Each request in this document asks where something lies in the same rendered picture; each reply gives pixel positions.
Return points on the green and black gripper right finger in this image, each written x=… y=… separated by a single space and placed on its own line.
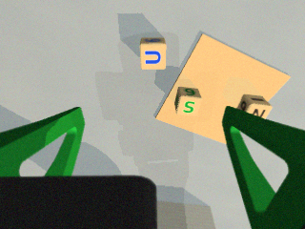
x=267 y=209

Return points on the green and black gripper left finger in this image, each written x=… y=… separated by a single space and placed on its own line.
x=18 y=144

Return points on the orange square mat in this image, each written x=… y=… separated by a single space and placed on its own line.
x=222 y=75

